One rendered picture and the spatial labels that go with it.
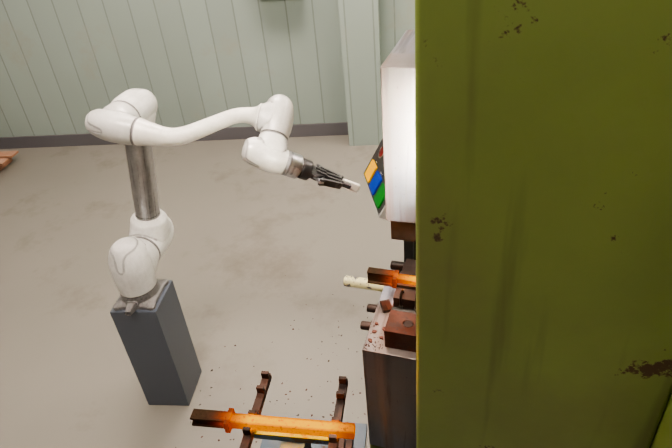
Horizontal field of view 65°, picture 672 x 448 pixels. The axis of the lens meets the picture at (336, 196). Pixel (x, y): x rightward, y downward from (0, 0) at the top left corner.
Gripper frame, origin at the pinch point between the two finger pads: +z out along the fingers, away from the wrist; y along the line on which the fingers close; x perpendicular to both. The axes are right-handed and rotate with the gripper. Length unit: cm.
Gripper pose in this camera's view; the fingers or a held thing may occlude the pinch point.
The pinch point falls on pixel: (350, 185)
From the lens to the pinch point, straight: 193.9
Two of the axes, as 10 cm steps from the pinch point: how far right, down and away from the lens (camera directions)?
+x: 4.2, -8.0, -4.2
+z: 9.0, 3.1, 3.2
